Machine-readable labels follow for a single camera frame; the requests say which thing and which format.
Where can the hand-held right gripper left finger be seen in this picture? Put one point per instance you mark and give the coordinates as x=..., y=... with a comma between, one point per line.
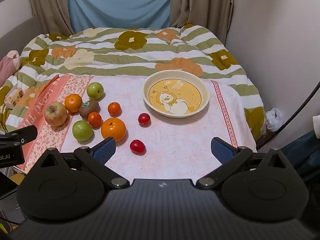
x=105, y=150

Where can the person's blue jeans leg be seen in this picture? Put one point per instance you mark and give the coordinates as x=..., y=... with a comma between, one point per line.
x=302, y=152

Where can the medium orange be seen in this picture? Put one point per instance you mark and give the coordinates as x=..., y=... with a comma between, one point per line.
x=73, y=103

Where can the beige curtain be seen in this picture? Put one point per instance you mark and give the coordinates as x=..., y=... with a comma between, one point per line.
x=47, y=5
x=200, y=2

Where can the red yellow apple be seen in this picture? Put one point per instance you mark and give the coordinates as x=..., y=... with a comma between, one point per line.
x=55, y=114

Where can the small red tomato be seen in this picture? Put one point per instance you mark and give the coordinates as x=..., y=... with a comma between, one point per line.
x=144, y=119
x=137, y=147

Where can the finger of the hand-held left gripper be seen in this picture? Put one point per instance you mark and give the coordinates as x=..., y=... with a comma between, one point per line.
x=27, y=133

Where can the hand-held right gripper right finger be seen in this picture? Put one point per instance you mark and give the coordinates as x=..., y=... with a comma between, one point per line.
x=221, y=150

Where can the cream cartoon plate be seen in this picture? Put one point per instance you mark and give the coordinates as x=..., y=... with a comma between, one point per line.
x=175, y=97

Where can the blue sheet curtain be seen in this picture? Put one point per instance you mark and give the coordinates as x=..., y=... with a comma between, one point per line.
x=117, y=5

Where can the brown kiwi with green sticker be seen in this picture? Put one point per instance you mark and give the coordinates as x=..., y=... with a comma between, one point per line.
x=90, y=110

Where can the green apple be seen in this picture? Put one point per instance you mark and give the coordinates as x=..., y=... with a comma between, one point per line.
x=95, y=90
x=82, y=130

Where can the floral striped quilt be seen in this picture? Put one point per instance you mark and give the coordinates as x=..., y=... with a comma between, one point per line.
x=130, y=52

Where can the pink floral cloth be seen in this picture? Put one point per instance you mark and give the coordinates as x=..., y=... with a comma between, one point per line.
x=175, y=140

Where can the grey upholstered headboard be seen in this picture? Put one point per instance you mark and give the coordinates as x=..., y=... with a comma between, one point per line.
x=17, y=32

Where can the pink plush toy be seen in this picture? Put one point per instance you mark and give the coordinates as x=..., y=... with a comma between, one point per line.
x=7, y=63

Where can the large orange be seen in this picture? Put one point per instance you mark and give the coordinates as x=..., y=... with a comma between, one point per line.
x=113, y=130

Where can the white plastic bag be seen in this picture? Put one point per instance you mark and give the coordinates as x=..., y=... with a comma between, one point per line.
x=273, y=118

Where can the small tangerine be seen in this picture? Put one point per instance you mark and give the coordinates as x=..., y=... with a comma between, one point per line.
x=114, y=109
x=94, y=119

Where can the tissue pack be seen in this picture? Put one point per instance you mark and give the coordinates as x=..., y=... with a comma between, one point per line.
x=14, y=98

